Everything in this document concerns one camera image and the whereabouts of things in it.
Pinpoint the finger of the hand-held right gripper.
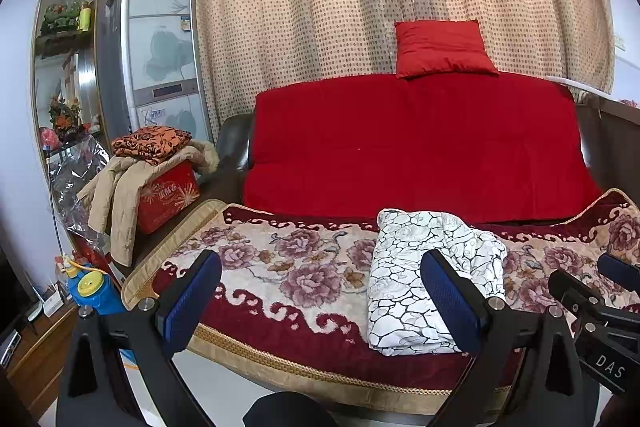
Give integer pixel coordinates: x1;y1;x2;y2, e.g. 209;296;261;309
547;269;640;330
597;253;640;294

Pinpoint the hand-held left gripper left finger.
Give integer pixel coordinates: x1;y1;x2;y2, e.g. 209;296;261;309
55;249;223;427

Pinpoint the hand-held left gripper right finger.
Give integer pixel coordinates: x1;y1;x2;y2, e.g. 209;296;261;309
420;249;601;427

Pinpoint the white crackle-print coat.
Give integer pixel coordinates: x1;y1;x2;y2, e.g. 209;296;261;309
366;208;508;356

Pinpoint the floral red beige blanket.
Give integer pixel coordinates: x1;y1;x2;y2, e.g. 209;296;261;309
121;188;640;415

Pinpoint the blue toy with yellow lid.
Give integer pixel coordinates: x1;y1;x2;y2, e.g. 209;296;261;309
62;269;126;318

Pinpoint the red cardboard box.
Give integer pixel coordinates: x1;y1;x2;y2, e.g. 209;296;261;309
136;159;201;235

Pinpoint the beige jacket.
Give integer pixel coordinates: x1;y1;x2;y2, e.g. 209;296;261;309
76;139;221;268

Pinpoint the white router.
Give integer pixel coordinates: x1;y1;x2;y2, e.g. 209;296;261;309
42;291;66;319

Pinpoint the person's dark trouser leg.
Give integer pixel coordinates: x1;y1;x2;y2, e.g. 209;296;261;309
242;391;341;427

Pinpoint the wooden television stand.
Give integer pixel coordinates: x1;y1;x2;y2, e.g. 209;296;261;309
0;302;81;390

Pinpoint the red sofa cover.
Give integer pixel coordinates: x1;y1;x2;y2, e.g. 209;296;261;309
243;73;603;225

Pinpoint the orange patterned cloth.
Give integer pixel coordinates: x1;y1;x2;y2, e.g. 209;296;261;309
111;126;193;166

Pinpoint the clear plastic wrap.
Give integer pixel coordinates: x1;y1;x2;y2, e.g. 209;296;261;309
47;137;113;258

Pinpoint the black television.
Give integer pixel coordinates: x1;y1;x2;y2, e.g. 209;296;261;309
0;247;37;333

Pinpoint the white board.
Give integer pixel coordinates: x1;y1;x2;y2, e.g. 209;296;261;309
545;76;601;96

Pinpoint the artificial flower bouquet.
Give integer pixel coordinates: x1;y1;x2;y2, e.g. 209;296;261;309
47;94;83;142

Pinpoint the standing air conditioner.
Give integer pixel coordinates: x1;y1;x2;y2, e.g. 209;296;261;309
95;0;216;148

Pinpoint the red pillow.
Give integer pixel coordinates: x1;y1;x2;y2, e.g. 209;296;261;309
394;19;500;80

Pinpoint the wooden display cabinet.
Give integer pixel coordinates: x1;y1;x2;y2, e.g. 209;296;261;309
32;0;118;148

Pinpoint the green ornament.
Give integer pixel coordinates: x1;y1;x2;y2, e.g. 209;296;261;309
40;2;83;35

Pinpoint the beige dotted curtain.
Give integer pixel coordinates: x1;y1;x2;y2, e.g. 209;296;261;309
160;0;616;142

